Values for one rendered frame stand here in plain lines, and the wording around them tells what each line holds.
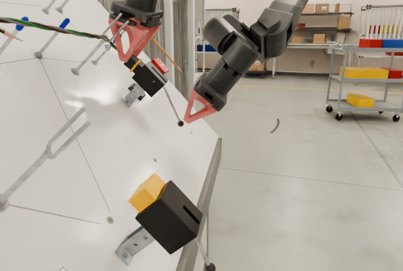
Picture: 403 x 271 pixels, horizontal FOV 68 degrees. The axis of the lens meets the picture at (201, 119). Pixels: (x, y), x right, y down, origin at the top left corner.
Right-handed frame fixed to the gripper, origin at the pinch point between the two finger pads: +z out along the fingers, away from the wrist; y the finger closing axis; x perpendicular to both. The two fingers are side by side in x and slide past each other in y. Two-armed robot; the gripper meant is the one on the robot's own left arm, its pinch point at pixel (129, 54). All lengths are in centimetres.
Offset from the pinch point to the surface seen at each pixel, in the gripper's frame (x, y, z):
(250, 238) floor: 65, -84, 110
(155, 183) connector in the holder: 16.0, 27.3, 4.7
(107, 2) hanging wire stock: -43, -79, 7
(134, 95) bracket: 2.5, -0.5, 8.3
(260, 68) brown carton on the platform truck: 87, -721, 154
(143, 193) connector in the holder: 15.4, 29.6, 4.7
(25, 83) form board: -7.4, 19.0, 3.1
